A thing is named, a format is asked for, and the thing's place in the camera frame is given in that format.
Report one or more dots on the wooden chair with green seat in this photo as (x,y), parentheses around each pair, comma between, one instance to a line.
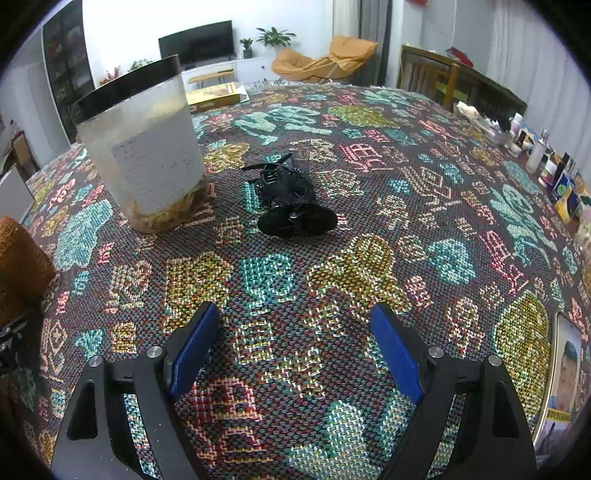
(425,74)

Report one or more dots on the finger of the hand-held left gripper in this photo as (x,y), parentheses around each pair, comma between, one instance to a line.
(11,346)

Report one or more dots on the leafy potted plant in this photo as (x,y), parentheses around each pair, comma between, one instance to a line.
(138,64)

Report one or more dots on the dark wooden desk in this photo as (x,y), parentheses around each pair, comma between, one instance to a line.
(494,97)

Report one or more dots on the dark wooden dining chair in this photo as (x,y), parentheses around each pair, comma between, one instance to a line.
(23,147)

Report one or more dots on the glass door display cabinet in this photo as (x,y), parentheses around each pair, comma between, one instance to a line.
(67,60)

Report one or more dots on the covered standing air conditioner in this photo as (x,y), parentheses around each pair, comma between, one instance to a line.
(346,18)

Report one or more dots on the white television cabinet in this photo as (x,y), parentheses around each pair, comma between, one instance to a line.
(254,69)

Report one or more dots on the orange lounge chair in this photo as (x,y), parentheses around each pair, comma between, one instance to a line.
(341,55)

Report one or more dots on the large green potted plant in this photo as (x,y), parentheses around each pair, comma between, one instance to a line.
(274,37)

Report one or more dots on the photo card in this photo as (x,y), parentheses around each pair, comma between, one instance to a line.
(563,369)

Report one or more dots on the small potted plant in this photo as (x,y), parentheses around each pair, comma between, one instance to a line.
(247,47)

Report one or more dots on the colourful patterned blanket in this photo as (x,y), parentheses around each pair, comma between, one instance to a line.
(369,207)

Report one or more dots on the flat screen television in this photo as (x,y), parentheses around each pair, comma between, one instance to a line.
(196,44)

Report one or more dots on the red item on desk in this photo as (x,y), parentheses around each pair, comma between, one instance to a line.
(459,56)

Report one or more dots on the yellow flat box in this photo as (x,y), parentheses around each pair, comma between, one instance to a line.
(217,94)

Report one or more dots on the white storage box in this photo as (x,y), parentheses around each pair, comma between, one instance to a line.
(14,194)

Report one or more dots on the clear jar with black lid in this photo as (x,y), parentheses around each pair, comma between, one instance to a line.
(147,152)

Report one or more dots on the grey curtain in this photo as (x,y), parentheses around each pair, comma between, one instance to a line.
(375,32)

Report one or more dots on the black lace hair clip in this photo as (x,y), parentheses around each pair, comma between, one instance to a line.
(286,198)

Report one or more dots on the small wooden table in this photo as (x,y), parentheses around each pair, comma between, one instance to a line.
(207,76)

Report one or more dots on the white sheer curtain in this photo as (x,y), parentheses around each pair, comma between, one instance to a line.
(540,60)

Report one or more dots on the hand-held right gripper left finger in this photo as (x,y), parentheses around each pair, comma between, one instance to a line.
(196,346)

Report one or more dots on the brown knit hat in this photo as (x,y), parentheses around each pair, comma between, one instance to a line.
(23,267)

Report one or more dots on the red flowers in white vase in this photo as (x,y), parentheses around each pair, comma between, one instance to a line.
(111,74)

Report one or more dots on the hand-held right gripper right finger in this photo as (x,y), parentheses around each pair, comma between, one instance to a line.
(397,350)

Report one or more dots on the small basket of sundries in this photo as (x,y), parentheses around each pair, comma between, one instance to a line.
(480,122)

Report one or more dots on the row of cosmetic bottles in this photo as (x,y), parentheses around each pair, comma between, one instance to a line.
(554,175)

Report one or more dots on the red wall hanging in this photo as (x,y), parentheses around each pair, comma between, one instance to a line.
(415,2)

